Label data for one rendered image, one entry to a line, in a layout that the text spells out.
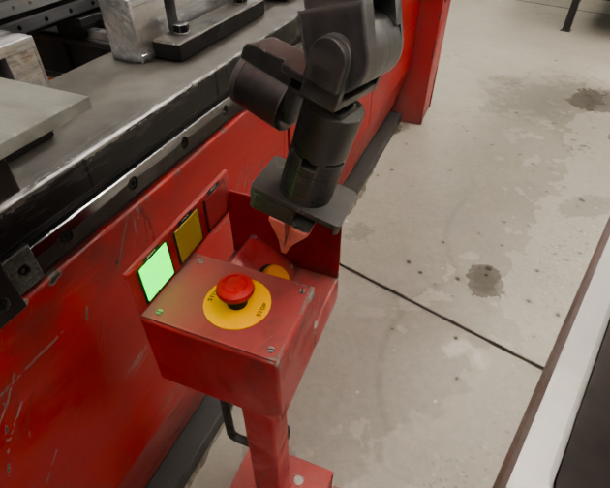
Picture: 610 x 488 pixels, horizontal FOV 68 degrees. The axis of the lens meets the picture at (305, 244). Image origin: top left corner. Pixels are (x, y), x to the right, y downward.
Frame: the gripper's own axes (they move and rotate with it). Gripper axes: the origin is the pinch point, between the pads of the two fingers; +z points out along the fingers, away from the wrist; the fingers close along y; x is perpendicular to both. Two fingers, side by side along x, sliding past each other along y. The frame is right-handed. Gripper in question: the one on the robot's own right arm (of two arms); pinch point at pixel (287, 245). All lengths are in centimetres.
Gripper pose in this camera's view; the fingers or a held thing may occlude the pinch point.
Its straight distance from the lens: 54.9
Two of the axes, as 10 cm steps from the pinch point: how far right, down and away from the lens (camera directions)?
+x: -3.6, 6.3, -6.9
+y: -9.0, -4.3, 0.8
